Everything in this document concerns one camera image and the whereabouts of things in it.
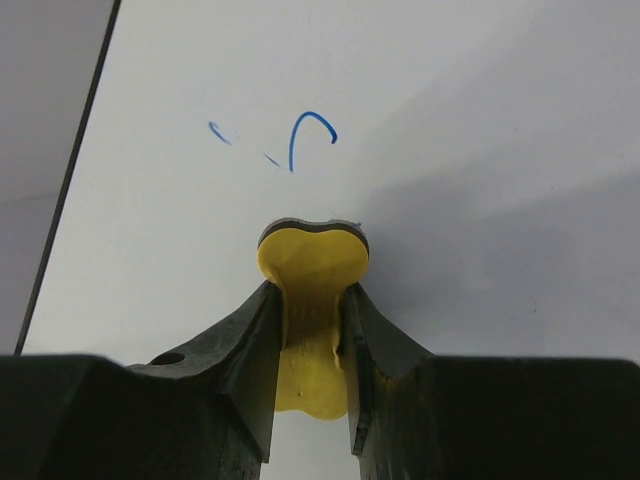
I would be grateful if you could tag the white whiteboard with black frame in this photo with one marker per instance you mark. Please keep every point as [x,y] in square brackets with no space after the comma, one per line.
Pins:
[488,151]

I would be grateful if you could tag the yellow whiteboard eraser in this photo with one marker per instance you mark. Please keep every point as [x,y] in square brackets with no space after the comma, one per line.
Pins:
[312,264]

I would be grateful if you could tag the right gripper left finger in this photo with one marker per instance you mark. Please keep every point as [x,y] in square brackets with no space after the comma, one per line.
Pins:
[225,380]

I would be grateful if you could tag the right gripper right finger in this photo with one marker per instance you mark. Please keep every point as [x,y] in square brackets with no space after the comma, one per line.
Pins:
[392,424]

